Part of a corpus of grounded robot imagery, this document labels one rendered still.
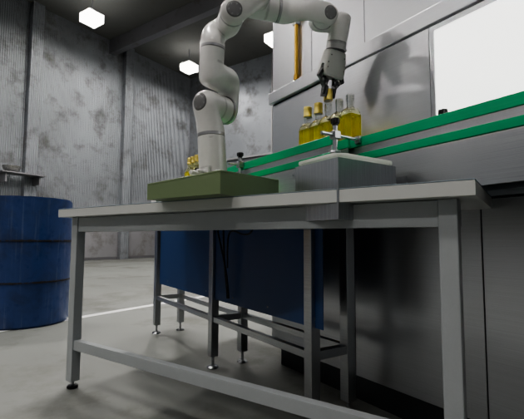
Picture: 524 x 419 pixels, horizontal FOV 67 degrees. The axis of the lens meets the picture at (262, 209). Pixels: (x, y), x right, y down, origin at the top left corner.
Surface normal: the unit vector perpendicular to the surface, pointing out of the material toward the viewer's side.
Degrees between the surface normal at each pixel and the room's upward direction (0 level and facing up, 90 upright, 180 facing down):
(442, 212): 90
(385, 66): 90
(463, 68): 90
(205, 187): 90
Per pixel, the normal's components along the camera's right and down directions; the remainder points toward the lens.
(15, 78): 0.83, -0.04
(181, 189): -0.56, -0.07
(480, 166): -0.84, -0.04
